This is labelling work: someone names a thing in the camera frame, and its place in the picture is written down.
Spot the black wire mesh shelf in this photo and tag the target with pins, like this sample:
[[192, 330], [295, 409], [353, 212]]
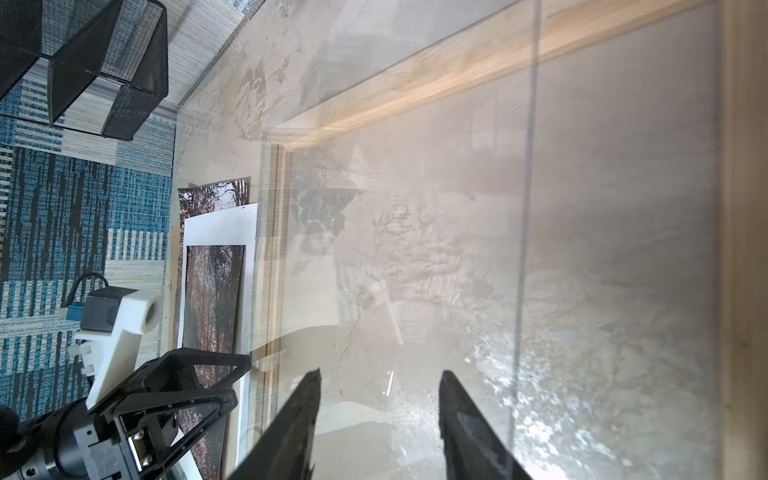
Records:
[[94, 67]]

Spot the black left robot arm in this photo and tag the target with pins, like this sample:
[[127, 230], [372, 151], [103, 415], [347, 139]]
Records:
[[44, 447]]

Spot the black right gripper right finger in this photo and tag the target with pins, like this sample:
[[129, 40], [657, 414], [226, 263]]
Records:
[[471, 448]]

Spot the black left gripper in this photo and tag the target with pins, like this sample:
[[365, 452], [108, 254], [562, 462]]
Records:
[[132, 438]]

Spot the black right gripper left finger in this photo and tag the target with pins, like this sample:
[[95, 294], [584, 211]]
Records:
[[285, 448]]

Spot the white photo mat board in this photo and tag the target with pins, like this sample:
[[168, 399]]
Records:
[[234, 226]]

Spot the clear acrylic frame pane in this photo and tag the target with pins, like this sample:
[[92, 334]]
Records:
[[549, 236]]

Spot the light wooden picture frame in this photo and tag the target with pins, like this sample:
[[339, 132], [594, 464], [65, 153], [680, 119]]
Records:
[[498, 45]]

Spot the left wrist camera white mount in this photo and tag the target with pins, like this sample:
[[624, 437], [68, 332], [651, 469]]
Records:
[[112, 323]]

